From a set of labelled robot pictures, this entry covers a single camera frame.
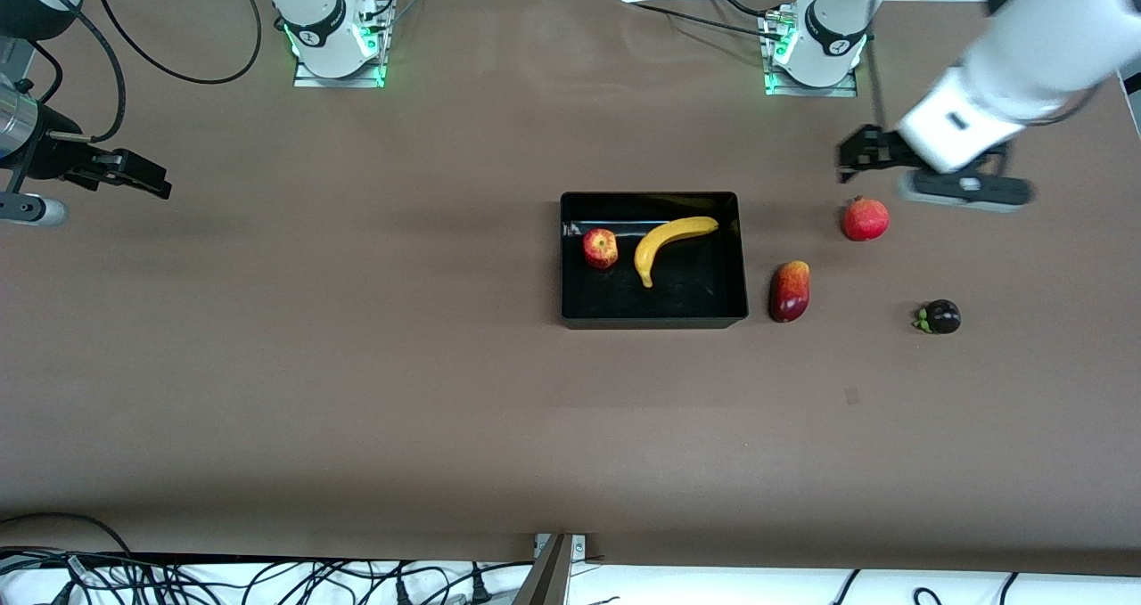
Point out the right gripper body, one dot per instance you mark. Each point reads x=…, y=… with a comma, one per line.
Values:
x=55, y=154

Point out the yellow banana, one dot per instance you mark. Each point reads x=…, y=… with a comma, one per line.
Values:
x=664, y=238

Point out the black plastic box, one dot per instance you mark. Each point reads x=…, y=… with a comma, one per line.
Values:
x=655, y=306

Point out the red yellow apple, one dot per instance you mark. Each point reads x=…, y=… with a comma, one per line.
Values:
x=601, y=249

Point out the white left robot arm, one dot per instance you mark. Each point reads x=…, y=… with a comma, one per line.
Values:
x=829, y=26

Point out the red pomegranate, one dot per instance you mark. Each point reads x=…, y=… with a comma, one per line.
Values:
x=866, y=219

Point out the red yellow mango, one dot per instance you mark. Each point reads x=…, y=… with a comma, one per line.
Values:
x=790, y=291

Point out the dark purple mangosteen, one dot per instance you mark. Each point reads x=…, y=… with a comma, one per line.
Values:
x=941, y=317

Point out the brown table cover sheet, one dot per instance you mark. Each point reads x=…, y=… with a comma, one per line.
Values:
x=446, y=409

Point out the aluminium profile bar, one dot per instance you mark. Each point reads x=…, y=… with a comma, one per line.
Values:
x=551, y=578

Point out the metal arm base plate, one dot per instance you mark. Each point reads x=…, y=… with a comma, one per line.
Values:
x=312, y=81
x=811, y=92

